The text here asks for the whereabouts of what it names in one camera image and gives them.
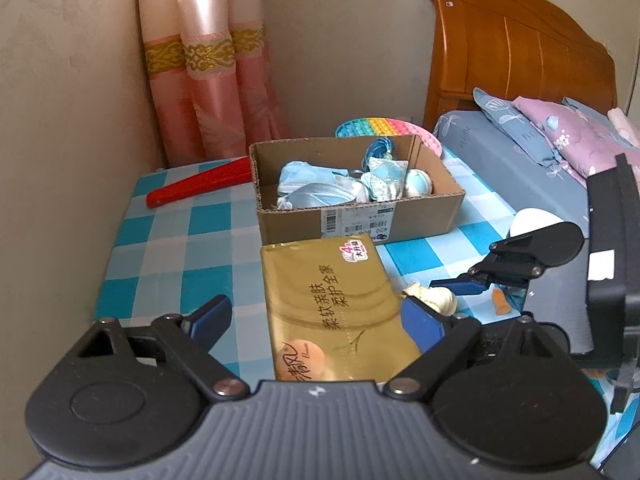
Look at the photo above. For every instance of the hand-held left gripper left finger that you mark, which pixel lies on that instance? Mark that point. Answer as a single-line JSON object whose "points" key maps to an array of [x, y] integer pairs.
{"points": [[212, 317]]}

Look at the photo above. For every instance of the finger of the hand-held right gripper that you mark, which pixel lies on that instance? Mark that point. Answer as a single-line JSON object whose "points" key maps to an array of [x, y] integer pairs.
{"points": [[465, 285], [520, 304]]}

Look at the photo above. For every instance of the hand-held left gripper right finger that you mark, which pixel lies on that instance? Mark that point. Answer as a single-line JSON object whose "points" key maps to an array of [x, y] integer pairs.
{"points": [[422, 322]]}

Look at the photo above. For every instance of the cream soft toy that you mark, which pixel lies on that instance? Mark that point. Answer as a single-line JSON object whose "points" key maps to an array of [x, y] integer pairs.
{"points": [[440, 300]]}

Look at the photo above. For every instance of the white and blue ball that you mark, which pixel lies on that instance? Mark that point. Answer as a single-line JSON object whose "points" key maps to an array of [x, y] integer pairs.
{"points": [[419, 182]]}

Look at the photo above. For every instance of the cardboard box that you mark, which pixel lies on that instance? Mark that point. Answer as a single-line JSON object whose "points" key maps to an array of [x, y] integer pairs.
{"points": [[300, 222]]}

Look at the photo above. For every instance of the blue patterned sachet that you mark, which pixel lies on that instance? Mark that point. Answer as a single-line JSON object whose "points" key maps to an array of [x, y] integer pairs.
{"points": [[387, 180]]}

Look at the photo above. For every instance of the blue face mask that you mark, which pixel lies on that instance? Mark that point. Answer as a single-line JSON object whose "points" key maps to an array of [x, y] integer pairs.
{"points": [[297, 175], [325, 194]]}

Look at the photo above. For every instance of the small orange toy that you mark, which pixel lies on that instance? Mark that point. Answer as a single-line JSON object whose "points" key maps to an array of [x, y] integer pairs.
{"points": [[501, 305]]}

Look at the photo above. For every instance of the white bowl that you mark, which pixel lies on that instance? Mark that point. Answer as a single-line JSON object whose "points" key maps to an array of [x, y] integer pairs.
{"points": [[532, 220]]}

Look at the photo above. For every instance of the blue checked tablecloth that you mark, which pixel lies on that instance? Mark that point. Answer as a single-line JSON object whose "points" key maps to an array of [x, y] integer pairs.
{"points": [[160, 240]]}

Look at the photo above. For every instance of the gold tissue pack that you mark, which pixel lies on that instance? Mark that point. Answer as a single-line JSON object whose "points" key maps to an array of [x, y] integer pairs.
{"points": [[320, 300]]}

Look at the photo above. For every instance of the blue grey bed sheet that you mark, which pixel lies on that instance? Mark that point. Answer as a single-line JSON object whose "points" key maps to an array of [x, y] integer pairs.
{"points": [[500, 170]]}

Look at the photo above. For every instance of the pink floral pillow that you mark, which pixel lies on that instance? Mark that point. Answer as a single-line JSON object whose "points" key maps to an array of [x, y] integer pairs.
{"points": [[575, 135]]}

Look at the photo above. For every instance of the pale pink cloth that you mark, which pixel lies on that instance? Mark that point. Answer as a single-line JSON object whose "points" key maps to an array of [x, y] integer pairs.
{"points": [[625, 125]]}

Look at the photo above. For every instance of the blue floral pillow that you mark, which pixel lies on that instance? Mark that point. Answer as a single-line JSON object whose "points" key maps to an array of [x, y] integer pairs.
{"points": [[520, 130]]}

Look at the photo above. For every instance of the rainbow pop bubble toy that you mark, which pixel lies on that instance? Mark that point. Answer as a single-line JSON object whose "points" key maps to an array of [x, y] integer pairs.
{"points": [[380, 126]]}

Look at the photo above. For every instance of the pink and gold curtain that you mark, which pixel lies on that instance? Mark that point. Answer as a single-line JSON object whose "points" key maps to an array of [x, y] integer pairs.
{"points": [[210, 100]]}

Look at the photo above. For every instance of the wooden headboard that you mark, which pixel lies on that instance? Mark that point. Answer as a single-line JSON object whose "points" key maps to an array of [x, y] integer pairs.
{"points": [[500, 50]]}

